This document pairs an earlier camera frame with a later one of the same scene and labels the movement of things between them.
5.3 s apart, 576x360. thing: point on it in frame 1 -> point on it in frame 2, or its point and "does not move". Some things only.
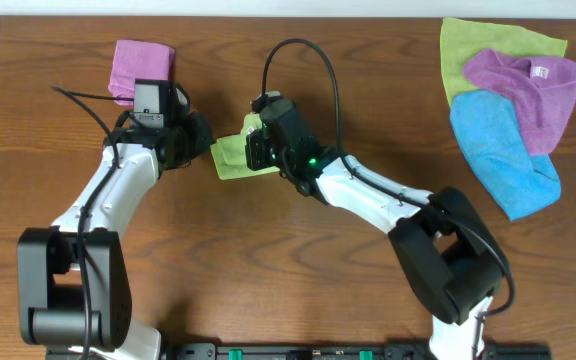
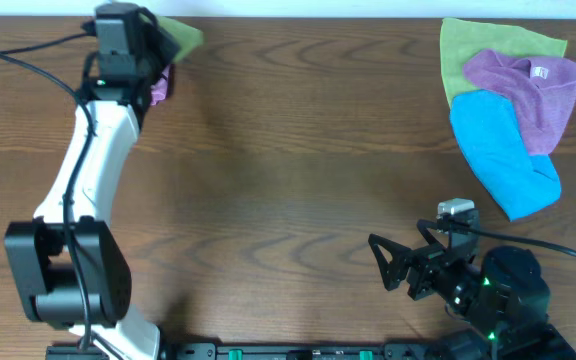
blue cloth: [489, 133] does not move
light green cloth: [230, 153] -> [190, 39]
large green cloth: [461, 39] does not move
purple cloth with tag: [545, 91] does not move
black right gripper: [253, 143] -> [426, 260]
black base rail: [333, 350] does not move
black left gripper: [204, 136] -> [147, 37]
